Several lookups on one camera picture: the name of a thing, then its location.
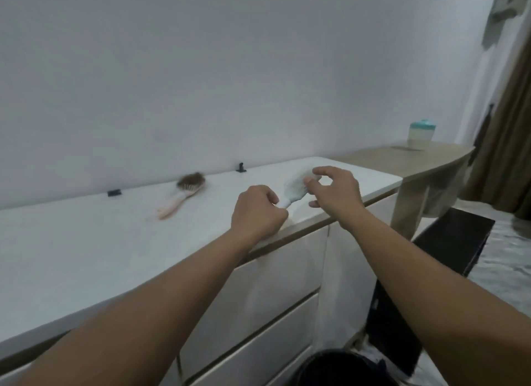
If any person's right hand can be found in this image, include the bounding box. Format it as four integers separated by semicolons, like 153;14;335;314
303;166;366;229

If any person's left hand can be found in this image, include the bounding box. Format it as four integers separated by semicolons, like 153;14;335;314
230;185;289;250

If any white hairbrush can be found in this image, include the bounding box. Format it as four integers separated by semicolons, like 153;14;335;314
275;169;322;210

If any person's left forearm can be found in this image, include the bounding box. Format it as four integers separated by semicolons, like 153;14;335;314
12;227;267;386

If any person's right forearm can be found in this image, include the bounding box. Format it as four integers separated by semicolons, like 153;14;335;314
338;205;531;386

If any pink hairbrush with hair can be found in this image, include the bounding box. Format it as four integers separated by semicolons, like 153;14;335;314
157;172;207;221

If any beige wooden side table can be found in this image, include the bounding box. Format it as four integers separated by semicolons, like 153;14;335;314
332;141;475;241

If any clear jar with teal lid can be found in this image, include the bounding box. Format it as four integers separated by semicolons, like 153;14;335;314
407;119;436;151

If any black box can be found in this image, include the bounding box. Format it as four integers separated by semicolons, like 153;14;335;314
365;208;496;377

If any white drawer cabinet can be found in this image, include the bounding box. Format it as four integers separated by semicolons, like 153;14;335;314
0;156;404;386

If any black round bin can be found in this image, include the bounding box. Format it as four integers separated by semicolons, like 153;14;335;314
294;349;401;386

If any brown curtain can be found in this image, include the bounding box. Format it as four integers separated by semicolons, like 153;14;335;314
460;29;531;221

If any grey patterned rug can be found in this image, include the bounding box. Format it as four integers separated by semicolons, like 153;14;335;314
408;199;531;386

